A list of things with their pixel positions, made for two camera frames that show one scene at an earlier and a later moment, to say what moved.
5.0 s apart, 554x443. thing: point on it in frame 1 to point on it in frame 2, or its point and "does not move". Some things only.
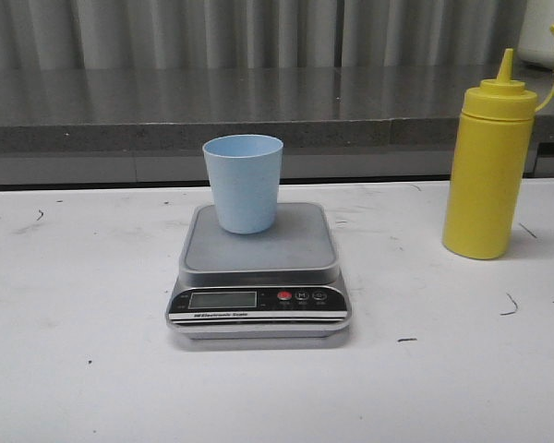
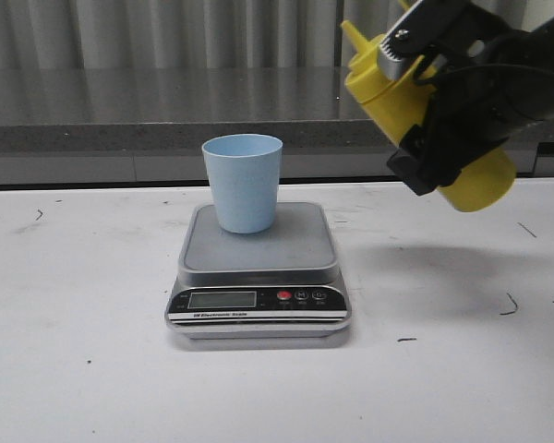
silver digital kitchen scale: x=283 y=283 does not move
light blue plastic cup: x=245 y=173 does not move
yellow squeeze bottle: x=489 y=161 to x=395 y=105
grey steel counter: x=374 y=125 does not move
